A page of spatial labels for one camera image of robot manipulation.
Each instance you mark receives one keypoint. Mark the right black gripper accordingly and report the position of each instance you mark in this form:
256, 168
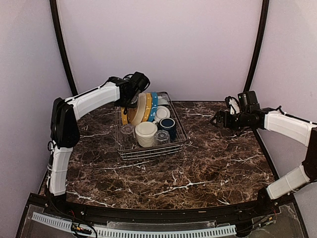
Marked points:
220, 114

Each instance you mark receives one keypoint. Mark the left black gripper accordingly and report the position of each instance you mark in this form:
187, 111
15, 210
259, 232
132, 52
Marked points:
119, 103

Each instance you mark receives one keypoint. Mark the yellow dotted scalloped plate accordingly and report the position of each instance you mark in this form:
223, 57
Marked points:
131, 114

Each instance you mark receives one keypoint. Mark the cream deep plate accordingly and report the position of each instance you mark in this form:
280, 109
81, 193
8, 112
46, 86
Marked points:
141, 104

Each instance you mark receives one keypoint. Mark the blue dotted plate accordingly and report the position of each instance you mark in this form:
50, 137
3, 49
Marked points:
154, 106

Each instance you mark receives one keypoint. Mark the wire metal dish rack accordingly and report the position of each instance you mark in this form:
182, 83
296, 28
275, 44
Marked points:
139, 152

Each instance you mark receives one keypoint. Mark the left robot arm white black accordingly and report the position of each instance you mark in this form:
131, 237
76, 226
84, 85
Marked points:
64, 128

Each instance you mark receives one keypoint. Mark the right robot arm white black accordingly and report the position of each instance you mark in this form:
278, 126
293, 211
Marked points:
299, 130

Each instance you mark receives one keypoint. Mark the pale green bowl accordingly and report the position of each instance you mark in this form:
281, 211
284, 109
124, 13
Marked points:
162, 101

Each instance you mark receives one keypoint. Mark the white saucer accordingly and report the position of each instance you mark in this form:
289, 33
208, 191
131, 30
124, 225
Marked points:
162, 113

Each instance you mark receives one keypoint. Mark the cream ribbed cup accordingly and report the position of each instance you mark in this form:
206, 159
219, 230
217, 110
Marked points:
145, 132

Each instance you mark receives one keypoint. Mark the clear glass left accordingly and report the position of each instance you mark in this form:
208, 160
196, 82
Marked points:
127, 132

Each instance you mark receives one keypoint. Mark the clear glass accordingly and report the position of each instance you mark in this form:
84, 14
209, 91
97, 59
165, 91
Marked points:
161, 137
127, 132

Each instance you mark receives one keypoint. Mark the dark blue mug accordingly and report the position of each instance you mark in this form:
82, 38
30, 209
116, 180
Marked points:
169, 125

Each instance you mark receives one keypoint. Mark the clear glass right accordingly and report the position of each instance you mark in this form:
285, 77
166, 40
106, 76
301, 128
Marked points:
161, 137

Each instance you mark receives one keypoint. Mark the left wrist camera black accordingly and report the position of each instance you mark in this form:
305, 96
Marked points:
139, 81

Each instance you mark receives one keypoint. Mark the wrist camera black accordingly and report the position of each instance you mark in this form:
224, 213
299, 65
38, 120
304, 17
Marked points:
139, 81
247, 98

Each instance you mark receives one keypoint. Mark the white right gripper bracket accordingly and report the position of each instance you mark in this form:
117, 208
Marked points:
233, 106

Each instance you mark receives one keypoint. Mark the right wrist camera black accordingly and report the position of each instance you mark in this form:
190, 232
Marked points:
247, 98

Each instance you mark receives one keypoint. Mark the black front rail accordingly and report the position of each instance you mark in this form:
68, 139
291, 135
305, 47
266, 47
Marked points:
230, 213

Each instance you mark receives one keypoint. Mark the right black frame post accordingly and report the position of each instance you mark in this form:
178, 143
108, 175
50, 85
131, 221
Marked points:
258, 45

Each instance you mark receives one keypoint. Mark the black frame post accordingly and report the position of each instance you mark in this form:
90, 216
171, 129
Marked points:
62, 47
258, 45

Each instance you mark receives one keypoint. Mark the left black frame post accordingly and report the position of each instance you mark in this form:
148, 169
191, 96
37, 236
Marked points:
62, 47

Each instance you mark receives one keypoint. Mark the white slotted cable duct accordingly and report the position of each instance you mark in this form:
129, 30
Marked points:
138, 230

